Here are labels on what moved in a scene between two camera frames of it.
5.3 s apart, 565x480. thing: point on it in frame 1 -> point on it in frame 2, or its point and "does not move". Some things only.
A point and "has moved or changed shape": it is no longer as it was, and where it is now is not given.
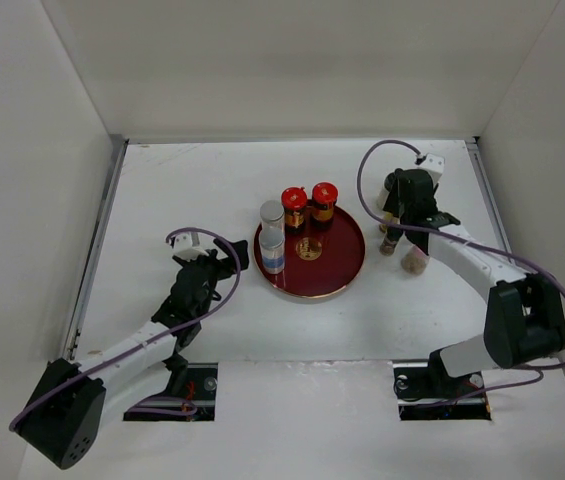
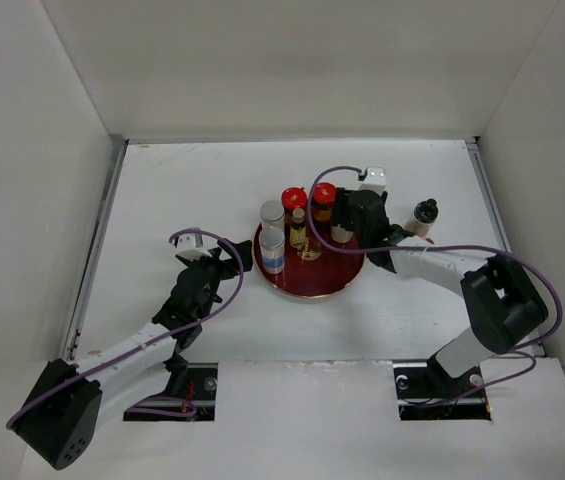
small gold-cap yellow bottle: [392, 234] has moved or changed shape
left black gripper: [221, 264] does not move
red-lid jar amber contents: [294, 201] does not move
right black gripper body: [394, 206] -> [342, 202]
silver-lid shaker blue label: [272, 244] does not move
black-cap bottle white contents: [390, 181] has moved or changed shape
